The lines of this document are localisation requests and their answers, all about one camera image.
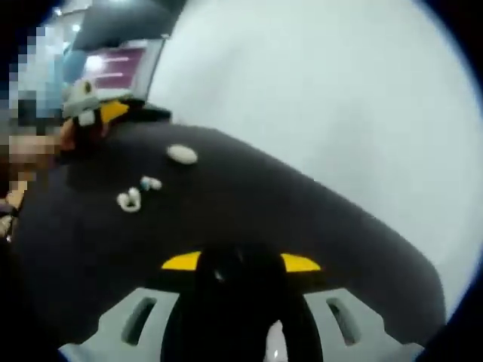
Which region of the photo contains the white oval charging case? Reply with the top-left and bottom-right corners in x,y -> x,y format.
167,144 -> 198,165

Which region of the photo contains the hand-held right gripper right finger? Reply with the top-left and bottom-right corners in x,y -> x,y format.
278,252 -> 422,362

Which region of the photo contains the dark rounded object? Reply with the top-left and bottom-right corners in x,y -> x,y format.
71,0 -> 178,52

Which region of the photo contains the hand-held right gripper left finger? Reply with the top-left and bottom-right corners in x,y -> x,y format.
58,252 -> 201,362

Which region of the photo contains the person's right hand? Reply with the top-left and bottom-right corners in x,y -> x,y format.
266,319 -> 286,362

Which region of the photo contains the person's left hand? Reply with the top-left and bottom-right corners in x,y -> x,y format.
60,115 -> 110,152

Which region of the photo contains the white ear-clip earphone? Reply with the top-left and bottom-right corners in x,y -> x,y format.
116,188 -> 143,214

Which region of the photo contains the open laptop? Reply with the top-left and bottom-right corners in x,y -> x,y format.
73,35 -> 174,118

